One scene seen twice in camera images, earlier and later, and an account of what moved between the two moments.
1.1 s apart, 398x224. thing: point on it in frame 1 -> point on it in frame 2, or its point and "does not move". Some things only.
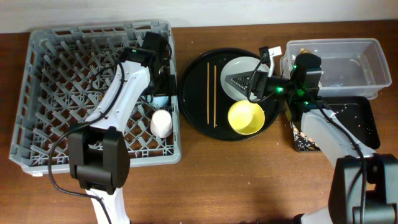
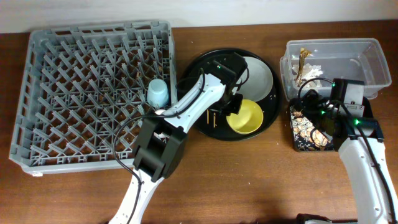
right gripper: (259, 83) -> (310, 108)
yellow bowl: (246, 118) does not move
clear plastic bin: (350, 67) does not move
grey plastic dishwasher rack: (67, 73) does not move
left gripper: (169, 84) -> (235, 106)
